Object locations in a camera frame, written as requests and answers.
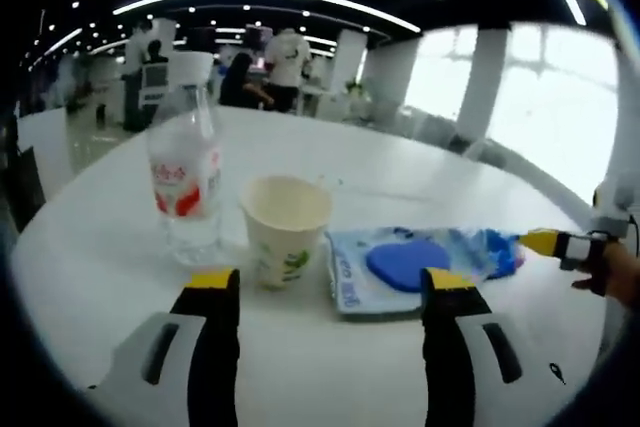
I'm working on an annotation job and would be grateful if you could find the blue tissue packet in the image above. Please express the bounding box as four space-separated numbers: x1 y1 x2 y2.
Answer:
474 227 529 281

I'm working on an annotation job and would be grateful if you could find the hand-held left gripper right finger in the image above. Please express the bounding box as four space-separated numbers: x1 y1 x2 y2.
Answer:
421 266 557 427

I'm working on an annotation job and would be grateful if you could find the wet wipes pack blue lid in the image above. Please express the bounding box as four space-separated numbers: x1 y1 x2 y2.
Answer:
324 226 501 322

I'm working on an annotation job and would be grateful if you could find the paper cup green print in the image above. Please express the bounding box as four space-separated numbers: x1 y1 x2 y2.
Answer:
238 175 334 293

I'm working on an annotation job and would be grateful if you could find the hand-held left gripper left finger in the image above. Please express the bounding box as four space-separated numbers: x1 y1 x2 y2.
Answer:
87 268 242 427

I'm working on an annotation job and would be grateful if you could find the black chair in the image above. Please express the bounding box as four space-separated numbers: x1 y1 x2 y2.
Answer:
7 114 49 233

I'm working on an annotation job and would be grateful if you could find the white tabletop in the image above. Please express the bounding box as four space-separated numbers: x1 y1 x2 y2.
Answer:
9 105 609 427

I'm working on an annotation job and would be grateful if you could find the person's right hand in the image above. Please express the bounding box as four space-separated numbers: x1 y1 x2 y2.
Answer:
572 240 640 307

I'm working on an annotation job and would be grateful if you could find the clear plastic bottle red label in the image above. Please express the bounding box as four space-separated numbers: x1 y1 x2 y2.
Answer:
146 51 224 267

